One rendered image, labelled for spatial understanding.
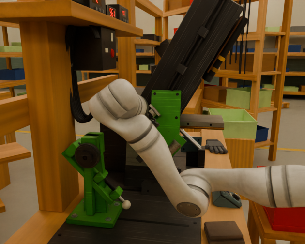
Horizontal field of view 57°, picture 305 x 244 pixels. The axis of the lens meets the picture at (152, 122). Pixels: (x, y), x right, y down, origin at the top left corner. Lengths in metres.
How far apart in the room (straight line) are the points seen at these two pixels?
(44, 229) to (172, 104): 0.61
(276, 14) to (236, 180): 9.61
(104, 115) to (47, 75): 0.38
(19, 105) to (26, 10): 0.28
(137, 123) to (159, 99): 0.50
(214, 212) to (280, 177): 0.38
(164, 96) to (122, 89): 0.53
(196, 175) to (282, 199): 0.20
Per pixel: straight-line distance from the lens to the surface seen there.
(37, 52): 0.94
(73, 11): 0.80
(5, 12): 0.88
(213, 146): 1.57
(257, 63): 3.56
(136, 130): 0.60
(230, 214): 1.00
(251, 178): 0.68
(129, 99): 0.57
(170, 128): 1.08
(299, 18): 10.33
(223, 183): 0.73
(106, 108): 0.58
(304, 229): 1.17
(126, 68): 1.88
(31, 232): 0.99
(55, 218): 1.04
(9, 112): 0.91
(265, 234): 1.14
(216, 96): 4.19
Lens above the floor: 1.41
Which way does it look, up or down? 14 degrees down
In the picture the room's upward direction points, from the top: straight up
